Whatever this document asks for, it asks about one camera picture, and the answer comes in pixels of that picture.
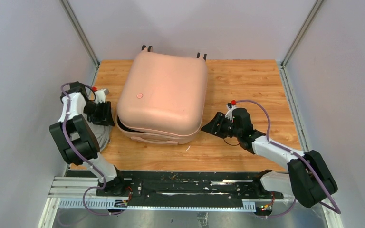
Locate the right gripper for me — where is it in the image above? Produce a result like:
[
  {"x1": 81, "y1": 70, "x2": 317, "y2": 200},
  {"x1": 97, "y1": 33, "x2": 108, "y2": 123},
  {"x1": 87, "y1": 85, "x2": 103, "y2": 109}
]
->
[{"x1": 201, "y1": 112, "x2": 242, "y2": 139}]

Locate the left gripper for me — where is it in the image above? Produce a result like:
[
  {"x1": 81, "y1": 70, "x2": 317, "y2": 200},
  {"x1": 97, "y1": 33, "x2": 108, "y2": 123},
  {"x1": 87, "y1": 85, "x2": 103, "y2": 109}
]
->
[{"x1": 83, "y1": 100, "x2": 115, "y2": 127}]

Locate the pink hard-shell suitcase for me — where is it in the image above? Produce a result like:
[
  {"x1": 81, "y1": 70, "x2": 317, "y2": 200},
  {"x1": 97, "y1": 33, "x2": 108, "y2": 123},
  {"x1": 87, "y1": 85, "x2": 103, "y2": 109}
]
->
[{"x1": 115, "y1": 46, "x2": 208, "y2": 145}]

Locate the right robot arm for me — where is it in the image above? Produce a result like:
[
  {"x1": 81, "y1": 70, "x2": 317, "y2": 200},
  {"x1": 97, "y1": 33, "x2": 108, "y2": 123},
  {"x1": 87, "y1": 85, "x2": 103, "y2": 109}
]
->
[{"x1": 201, "y1": 108, "x2": 339, "y2": 212}]

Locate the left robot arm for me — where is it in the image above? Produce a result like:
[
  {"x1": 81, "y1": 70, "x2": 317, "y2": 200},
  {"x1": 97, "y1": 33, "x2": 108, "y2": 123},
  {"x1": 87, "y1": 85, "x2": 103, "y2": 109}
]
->
[{"x1": 49, "y1": 81, "x2": 127, "y2": 196}]

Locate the grey cloth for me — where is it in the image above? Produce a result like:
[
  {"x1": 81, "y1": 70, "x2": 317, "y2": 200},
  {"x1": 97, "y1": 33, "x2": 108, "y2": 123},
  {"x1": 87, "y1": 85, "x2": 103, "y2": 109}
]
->
[{"x1": 88, "y1": 122, "x2": 113, "y2": 152}]

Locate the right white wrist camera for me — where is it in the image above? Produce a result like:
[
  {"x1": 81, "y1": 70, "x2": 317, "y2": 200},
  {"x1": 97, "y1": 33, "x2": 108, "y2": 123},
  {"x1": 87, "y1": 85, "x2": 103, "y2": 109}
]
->
[{"x1": 225, "y1": 100, "x2": 237, "y2": 121}]

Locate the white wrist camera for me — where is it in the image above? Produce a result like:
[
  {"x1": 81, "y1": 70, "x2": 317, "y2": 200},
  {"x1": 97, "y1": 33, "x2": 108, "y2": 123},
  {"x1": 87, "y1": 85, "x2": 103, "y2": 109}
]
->
[
  {"x1": 225, "y1": 100, "x2": 237, "y2": 121},
  {"x1": 92, "y1": 87, "x2": 109, "y2": 104}
]

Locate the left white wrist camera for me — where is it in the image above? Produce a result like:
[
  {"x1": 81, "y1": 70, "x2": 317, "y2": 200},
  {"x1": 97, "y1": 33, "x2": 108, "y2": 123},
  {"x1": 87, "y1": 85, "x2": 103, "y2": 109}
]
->
[{"x1": 92, "y1": 87, "x2": 109, "y2": 104}]

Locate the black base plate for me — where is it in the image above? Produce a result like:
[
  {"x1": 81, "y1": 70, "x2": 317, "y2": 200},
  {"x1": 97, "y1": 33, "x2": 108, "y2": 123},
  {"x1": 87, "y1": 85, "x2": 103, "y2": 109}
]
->
[{"x1": 81, "y1": 171, "x2": 284, "y2": 210}]

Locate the aluminium frame rail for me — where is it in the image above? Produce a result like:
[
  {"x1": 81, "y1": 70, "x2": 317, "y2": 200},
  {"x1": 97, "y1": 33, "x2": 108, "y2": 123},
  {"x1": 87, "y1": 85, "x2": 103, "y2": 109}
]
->
[{"x1": 38, "y1": 171, "x2": 343, "y2": 228}]

